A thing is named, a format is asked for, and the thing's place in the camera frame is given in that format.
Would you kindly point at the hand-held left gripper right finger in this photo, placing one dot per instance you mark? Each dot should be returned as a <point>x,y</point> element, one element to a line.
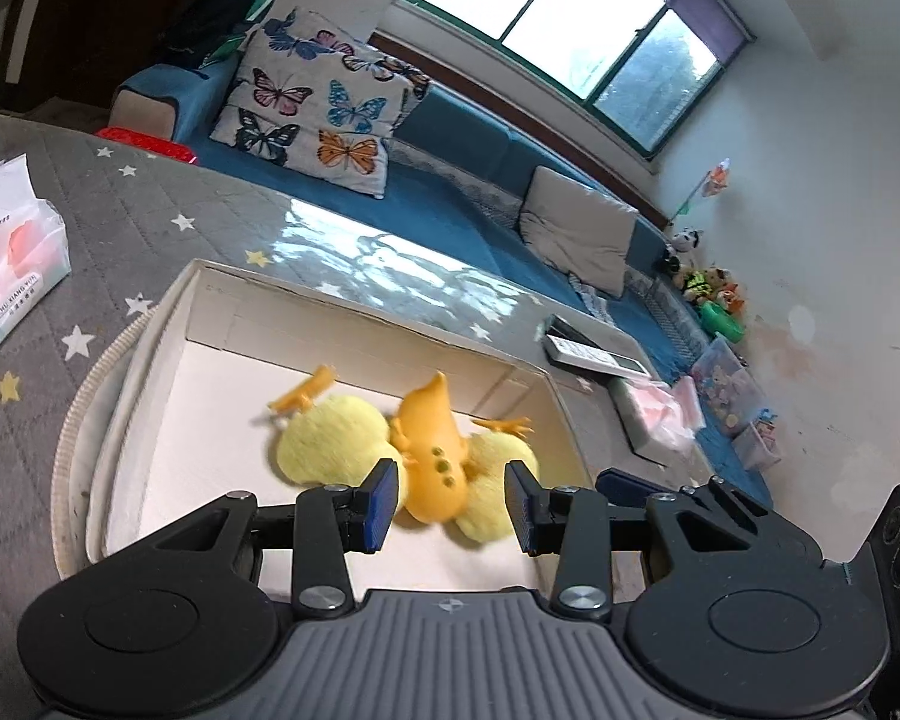
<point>523,510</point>

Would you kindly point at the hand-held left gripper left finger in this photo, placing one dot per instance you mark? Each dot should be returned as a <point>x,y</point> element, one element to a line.
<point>381,506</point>

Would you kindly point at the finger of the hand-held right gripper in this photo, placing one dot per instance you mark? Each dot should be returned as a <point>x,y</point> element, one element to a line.
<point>622,486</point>

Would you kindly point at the yellow plush chick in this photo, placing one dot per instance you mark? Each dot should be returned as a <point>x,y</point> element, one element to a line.
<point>487,495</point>
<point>330,439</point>

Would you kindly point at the grey cardboard box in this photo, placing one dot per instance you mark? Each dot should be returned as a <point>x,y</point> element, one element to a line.
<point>217,405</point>

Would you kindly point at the white remote control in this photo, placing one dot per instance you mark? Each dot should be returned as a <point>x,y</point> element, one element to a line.
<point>592,352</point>

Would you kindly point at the small clear storage box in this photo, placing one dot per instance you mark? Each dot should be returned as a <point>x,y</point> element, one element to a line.
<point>761,446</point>

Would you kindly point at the large clear storage box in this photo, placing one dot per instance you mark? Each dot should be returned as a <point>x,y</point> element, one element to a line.
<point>727,386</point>

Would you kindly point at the green plastic basin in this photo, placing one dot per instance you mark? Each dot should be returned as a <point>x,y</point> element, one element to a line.
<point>724,322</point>

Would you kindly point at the pile of small toys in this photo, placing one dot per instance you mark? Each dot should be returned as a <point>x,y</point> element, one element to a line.
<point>712,285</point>

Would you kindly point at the panda plush toy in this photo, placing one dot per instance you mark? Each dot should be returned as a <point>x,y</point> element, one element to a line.
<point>685,241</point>

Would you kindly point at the grey pillow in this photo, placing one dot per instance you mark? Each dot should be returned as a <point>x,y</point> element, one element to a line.
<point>577,229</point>

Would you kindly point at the blue sofa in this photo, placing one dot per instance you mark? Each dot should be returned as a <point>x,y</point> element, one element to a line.
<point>457,217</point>

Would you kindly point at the round white ribbed mat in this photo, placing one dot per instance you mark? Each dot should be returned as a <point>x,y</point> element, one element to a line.
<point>75,435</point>

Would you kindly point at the small flag toy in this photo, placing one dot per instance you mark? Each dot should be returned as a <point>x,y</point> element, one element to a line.
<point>712,180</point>

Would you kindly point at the grey star tablecloth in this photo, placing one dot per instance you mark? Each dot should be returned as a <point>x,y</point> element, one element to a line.
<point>157,202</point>

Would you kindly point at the butterfly print pillow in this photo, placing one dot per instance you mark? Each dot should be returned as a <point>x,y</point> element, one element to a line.
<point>307,105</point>

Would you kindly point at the red plastic stool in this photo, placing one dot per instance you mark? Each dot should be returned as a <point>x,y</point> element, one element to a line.
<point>142,142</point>

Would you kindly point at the pink white tissue pack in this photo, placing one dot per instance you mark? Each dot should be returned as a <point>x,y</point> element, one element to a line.
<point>15,270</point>

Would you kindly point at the green framed window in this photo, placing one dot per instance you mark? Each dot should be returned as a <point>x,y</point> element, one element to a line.
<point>570,7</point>

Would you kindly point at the black backpack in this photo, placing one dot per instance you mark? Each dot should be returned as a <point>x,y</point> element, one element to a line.
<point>210,15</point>

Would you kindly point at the dark wooden door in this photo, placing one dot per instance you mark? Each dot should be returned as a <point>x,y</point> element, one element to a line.
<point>82,15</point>

